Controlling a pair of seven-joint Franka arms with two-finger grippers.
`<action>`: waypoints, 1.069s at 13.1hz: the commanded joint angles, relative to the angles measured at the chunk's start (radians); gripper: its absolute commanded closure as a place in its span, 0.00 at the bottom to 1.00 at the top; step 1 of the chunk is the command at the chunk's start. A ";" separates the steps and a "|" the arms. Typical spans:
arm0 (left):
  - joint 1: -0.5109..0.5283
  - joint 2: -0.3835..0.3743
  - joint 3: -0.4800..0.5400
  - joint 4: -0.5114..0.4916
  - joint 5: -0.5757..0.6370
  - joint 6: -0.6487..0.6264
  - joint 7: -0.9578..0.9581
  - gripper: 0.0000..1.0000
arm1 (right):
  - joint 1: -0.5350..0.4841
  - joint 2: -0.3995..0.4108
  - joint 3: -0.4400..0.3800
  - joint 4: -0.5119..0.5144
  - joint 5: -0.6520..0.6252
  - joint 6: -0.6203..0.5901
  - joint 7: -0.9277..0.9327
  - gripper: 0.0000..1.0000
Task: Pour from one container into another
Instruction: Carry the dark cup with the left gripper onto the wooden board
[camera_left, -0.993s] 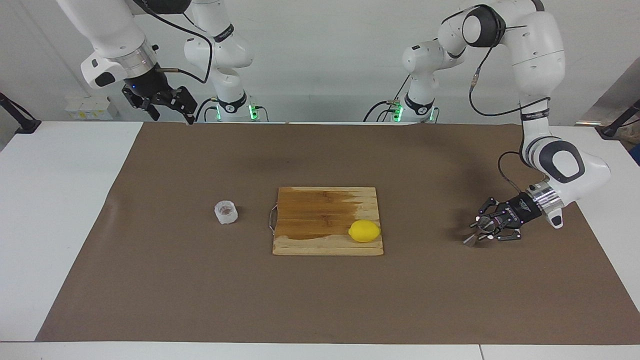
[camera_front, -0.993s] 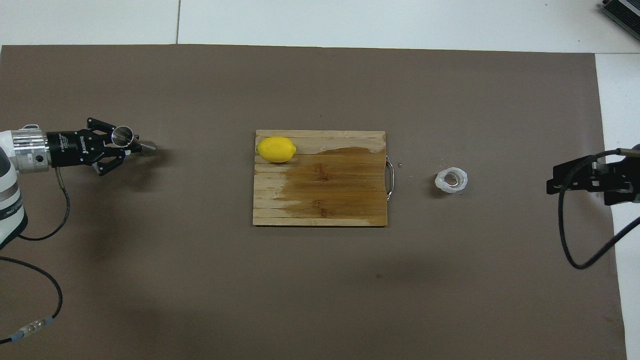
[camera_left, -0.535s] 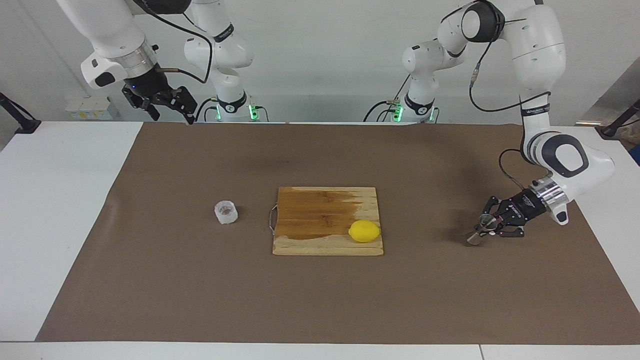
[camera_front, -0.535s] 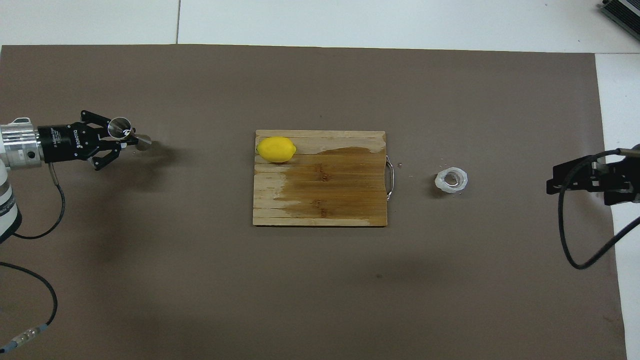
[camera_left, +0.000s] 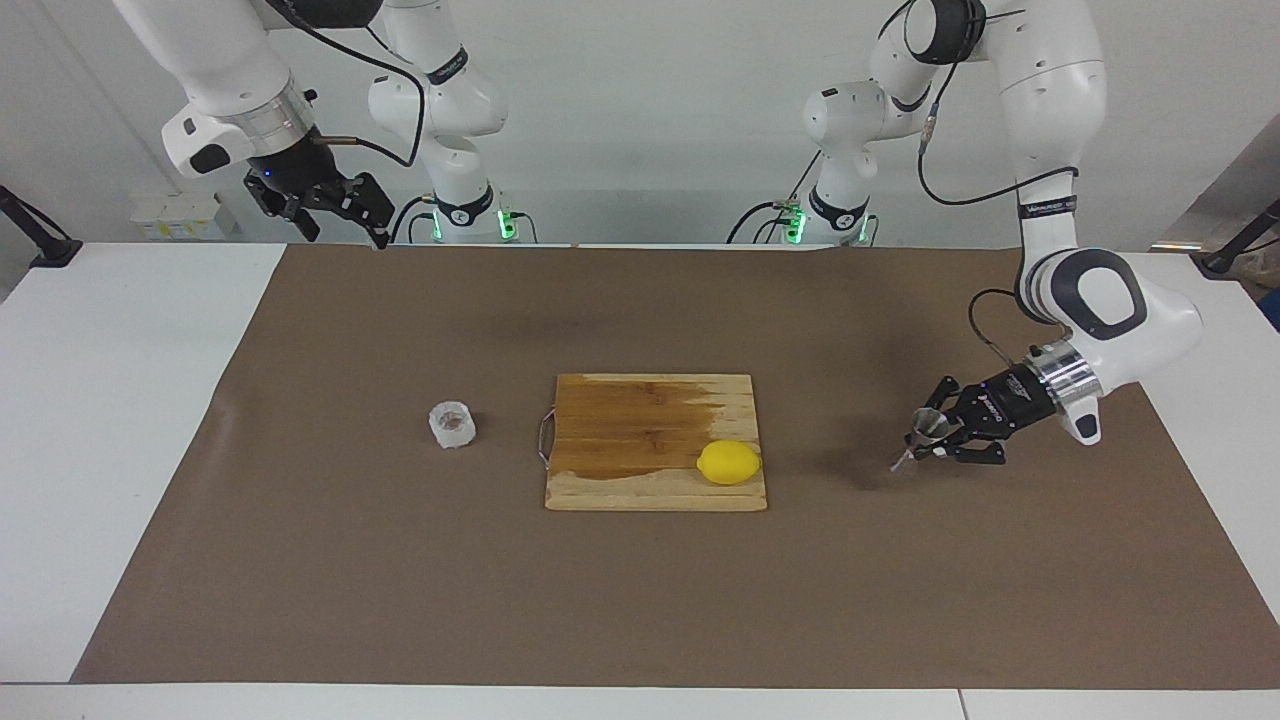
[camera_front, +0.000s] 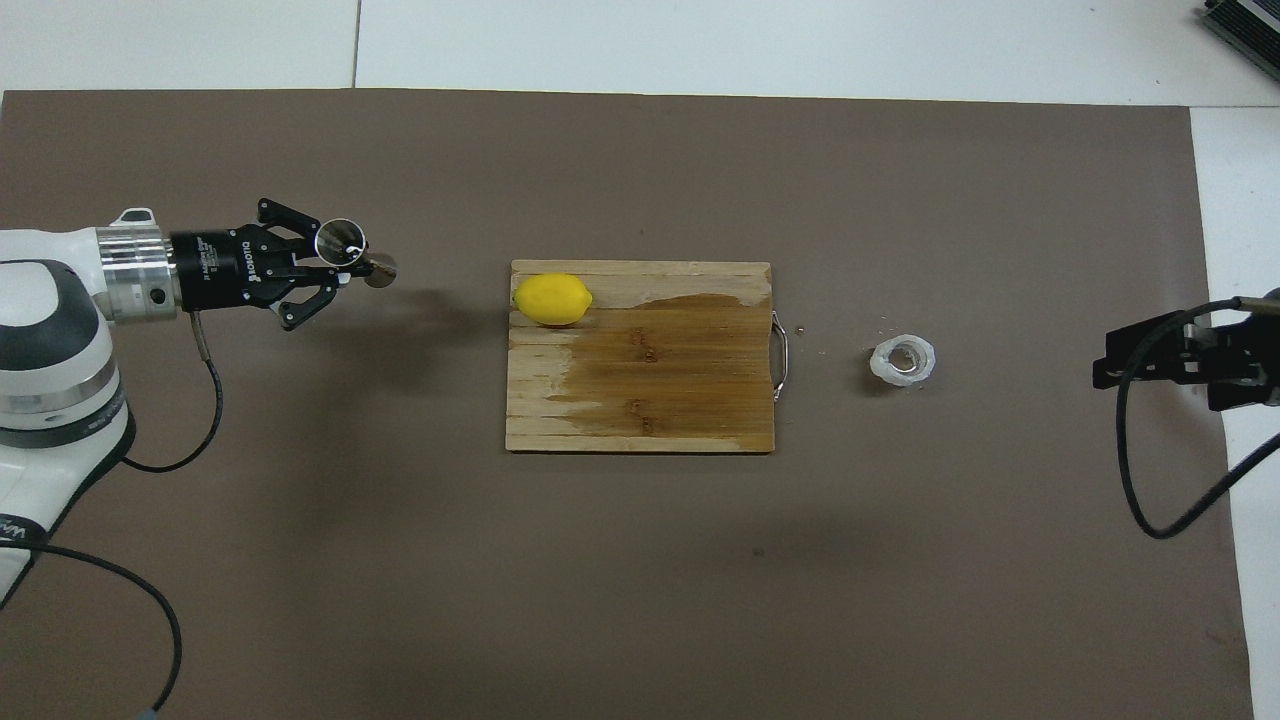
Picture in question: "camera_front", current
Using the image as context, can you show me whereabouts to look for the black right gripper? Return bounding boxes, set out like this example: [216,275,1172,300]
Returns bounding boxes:
[1091,298,1280,412]

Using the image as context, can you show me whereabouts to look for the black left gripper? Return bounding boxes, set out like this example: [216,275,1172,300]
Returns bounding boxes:
[168,196,351,333]

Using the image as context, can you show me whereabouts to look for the steel double jigger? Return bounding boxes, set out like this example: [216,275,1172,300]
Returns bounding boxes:
[313,217,399,292]

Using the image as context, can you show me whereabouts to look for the small clear plastic cup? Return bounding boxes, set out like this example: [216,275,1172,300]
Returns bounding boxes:
[868,333,939,388]

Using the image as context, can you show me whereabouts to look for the yellow lemon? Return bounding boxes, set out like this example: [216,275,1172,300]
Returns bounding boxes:
[512,272,594,327]

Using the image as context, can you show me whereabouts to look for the brown table mat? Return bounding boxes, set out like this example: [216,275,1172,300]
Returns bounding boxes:
[0,88,1257,720]

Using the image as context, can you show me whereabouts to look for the black finned device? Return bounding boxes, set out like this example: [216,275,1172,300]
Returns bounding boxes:
[1194,0,1280,57]

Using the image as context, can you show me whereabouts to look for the wooden cutting board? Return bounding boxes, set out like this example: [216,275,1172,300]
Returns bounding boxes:
[504,259,791,456]

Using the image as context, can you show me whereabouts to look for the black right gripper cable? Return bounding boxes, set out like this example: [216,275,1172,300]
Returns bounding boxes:
[1114,296,1280,541]

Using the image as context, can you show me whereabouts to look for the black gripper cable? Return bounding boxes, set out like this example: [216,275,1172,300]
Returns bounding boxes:
[1114,296,1280,541]
[120,309,225,475]

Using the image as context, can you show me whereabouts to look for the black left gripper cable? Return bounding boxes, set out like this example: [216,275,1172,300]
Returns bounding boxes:
[120,309,225,475]

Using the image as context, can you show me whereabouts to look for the thick black cable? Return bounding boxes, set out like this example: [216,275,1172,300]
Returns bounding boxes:
[0,540,186,719]

